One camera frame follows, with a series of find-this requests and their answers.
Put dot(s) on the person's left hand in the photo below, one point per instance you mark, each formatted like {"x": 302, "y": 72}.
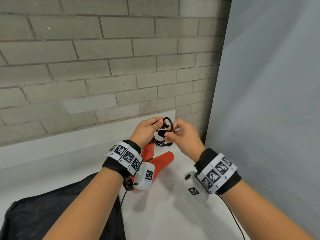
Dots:
{"x": 145, "y": 132}

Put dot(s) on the person's left forearm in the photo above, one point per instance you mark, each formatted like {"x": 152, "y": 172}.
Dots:
{"x": 85, "y": 207}

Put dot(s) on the person's right hand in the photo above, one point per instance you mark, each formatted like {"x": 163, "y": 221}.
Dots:
{"x": 186, "y": 139}

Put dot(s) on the wristband with marker tiles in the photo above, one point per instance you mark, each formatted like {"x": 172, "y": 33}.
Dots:
{"x": 217, "y": 172}
{"x": 125, "y": 157}

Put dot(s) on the left wristband with marker tiles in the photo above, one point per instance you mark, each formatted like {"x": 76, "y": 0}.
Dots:
{"x": 125, "y": 157}

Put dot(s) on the red hair dryer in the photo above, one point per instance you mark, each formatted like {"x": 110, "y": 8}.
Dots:
{"x": 156, "y": 162}

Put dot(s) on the light grey partition board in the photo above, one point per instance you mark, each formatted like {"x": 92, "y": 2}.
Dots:
{"x": 270, "y": 109}

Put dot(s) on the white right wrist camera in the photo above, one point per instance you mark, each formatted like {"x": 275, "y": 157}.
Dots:
{"x": 193, "y": 187}

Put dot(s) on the right wristband with marker tiles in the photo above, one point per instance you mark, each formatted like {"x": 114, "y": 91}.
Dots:
{"x": 217, "y": 172}

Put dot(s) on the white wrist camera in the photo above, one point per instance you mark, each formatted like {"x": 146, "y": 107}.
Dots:
{"x": 193, "y": 187}
{"x": 146, "y": 176}

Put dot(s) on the black fabric drawstring bag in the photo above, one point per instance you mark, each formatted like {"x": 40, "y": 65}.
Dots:
{"x": 32, "y": 219}

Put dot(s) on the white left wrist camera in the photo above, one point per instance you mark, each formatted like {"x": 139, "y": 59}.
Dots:
{"x": 146, "y": 176}

